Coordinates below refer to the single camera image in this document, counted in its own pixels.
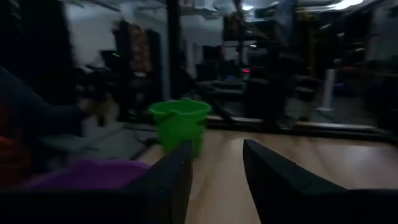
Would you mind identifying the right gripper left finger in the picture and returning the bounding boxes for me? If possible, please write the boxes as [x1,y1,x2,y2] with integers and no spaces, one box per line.
[123,139,193,224]

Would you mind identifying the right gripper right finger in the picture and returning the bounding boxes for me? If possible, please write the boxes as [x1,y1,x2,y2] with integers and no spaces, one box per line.
[243,139,348,224]

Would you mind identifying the person's forearm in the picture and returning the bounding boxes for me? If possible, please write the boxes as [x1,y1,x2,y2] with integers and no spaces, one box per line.
[0,65,91,139]

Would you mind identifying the green plastic halloween bucket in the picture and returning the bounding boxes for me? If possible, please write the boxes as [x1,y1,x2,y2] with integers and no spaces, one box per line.
[148,98,213,159]

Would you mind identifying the purple plastic halloween bucket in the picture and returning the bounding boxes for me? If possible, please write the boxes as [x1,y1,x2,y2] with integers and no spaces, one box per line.
[23,157,154,190]

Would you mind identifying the person's hand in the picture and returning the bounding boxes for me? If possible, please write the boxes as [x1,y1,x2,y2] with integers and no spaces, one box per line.
[77,90,121,125]

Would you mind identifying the black vertical post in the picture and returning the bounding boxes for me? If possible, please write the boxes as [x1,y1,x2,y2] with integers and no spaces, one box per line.
[165,0,182,101]

